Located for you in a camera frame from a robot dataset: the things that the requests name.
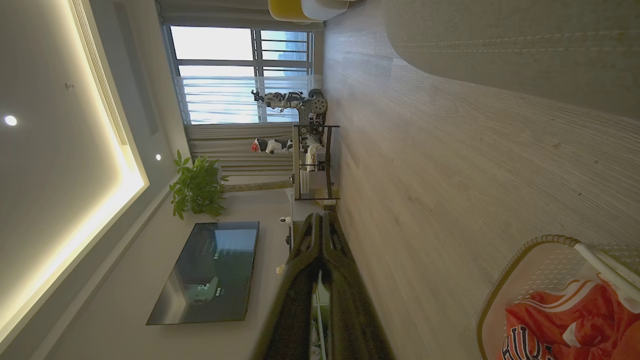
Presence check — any large window with bars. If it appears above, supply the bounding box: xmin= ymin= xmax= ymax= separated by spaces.
xmin=167 ymin=26 xmax=315 ymax=125

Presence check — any green potted tree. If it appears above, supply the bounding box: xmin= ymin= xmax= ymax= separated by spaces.
xmin=169 ymin=149 xmax=294 ymax=221

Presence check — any grey metal background robot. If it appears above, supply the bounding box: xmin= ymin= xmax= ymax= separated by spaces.
xmin=251 ymin=88 xmax=329 ymax=126

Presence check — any black metal frame rack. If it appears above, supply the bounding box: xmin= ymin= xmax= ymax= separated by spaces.
xmin=292 ymin=124 xmax=341 ymax=202

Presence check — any white woven laundry basket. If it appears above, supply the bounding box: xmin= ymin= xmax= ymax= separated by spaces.
xmin=476 ymin=234 xmax=640 ymax=360

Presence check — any grey fabric sofa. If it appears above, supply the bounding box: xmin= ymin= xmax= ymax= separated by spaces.
xmin=382 ymin=0 xmax=640 ymax=121

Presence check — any beige pleated curtain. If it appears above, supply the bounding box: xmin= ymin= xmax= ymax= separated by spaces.
xmin=185 ymin=122 xmax=297 ymax=177

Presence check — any black flat screen television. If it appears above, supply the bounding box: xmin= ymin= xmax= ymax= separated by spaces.
xmin=146 ymin=221 xmax=260 ymax=326

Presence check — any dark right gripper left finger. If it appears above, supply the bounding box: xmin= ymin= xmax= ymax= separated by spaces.
xmin=252 ymin=213 xmax=324 ymax=360

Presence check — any red jersey with black letters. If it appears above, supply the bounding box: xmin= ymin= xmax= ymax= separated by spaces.
xmin=501 ymin=277 xmax=640 ymax=360

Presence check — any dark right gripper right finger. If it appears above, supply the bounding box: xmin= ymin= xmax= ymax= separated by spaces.
xmin=319 ymin=212 xmax=396 ymax=360

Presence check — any white robot with red head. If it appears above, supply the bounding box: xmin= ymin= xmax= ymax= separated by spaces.
xmin=251 ymin=137 xmax=297 ymax=155

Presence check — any yellow round stool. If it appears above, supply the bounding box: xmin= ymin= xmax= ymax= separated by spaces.
xmin=268 ymin=0 xmax=307 ymax=24

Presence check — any sheer white curtain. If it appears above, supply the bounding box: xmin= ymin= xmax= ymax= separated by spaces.
xmin=175 ymin=75 xmax=323 ymax=126

